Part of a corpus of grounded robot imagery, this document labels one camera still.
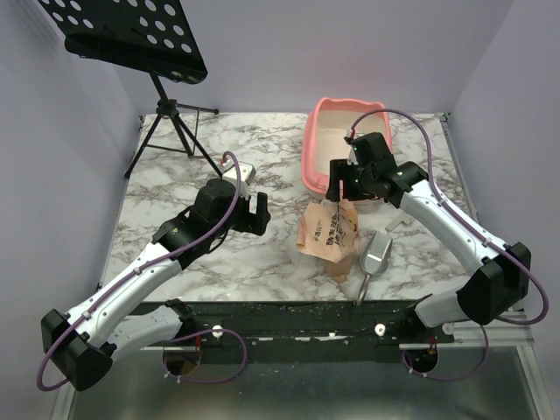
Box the beige cat litter bag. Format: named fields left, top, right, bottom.
left=297, top=199, right=360, bottom=284

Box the silver metal scoop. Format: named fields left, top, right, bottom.
left=355, top=232, right=393, bottom=305

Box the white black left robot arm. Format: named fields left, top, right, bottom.
left=40, top=177, right=271, bottom=391

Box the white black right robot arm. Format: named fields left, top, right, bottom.
left=325, top=132, right=531, bottom=343

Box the pink plastic litter box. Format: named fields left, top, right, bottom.
left=301, top=97, right=384, bottom=200

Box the black perforated music stand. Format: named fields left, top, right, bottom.
left=40, top=0, right=223, bottom=179

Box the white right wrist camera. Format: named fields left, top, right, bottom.
left=344, top=129, right=361, bottom=165

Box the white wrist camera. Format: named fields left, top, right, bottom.
left=344, top=129, right=361, bottom=165
left=220, top=160, right=258, bottom=193

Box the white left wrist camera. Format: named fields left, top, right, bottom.
left=220, top=160, right=258, bottom=193

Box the small white plastic bracket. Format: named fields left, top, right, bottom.
left=385, top=217, right=411, bottom=232

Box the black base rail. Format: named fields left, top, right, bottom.
left=165, top=299, right=454, bottom=365

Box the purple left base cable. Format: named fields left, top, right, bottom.
left=164, top=325, right=249, bottom=385

